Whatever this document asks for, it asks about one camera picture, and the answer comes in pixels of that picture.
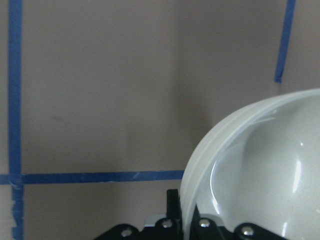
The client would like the white ceramic bowl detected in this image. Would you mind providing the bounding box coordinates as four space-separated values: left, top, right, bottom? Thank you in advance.
180 89 320 240

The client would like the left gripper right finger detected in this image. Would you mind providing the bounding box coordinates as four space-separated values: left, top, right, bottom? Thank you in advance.
191 205 286 240

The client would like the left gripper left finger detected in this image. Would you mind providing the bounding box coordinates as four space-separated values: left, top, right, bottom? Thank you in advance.
96 189 183 240

